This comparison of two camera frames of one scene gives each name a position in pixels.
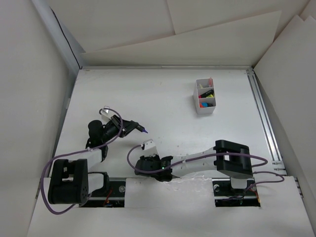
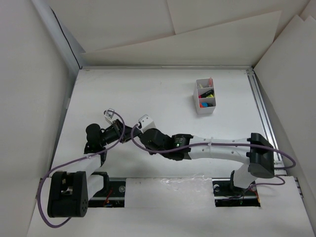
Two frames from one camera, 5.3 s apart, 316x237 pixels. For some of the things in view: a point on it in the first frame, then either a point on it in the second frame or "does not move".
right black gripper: (150, 157) → (148, 147)
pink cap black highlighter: (205, 95) does not move
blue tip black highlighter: (206, 104) does not move
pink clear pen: (211, 82) does not move
